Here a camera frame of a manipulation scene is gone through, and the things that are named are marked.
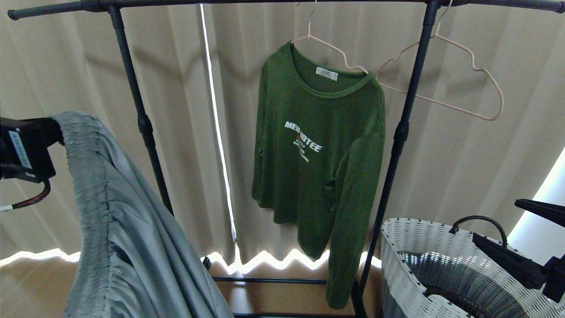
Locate pink clothes hanger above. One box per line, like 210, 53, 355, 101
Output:
291, 0, 369, 75
375, 0, 505, 122

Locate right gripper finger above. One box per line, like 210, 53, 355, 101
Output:
514, 199, 565, 227
472, 233, 548, 290

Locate beige curtain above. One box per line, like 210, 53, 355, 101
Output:
0, 0, 565, 265

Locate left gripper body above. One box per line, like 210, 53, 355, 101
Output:
0, 118, 56, 184

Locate green long-sleeved shirt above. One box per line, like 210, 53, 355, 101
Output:
252, 41, 386, 310

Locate white laundry basket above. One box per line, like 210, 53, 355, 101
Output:
380, 215, 565, 318

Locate black clothes rack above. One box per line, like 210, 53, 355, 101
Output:
8, 0, 565, 318

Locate pale grey shorts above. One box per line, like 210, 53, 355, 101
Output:
51, 111, 234, 318

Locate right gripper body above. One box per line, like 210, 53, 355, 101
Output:
544, 254, 565, 303

